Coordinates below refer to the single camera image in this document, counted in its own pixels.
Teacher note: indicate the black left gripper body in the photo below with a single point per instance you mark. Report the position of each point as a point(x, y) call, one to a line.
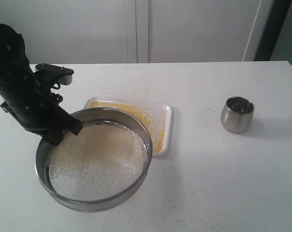
point(29, 99)

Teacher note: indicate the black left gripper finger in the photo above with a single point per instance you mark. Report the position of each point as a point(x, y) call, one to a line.
point(53, 136)
point(66, 122)

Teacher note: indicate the yellow and white grain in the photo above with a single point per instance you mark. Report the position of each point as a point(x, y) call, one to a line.
point(104, 155)

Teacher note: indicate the round steel mesh sieve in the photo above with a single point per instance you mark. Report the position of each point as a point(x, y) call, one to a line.
point(90, 198)

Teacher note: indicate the stainless steel cup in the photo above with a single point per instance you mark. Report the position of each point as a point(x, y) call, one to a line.
point(237, 114)

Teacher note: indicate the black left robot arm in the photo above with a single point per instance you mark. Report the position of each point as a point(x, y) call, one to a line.
point(12, 52)

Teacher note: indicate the white cabinet with doors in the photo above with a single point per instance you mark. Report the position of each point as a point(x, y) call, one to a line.
point(137, 31)

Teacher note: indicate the white rectangular plastic tray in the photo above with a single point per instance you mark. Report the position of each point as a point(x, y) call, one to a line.
point(167, 130)

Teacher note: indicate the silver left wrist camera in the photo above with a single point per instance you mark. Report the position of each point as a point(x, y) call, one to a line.
point(52, 74)

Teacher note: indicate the dark vertical post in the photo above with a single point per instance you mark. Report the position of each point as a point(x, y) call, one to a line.
point(276, 39)

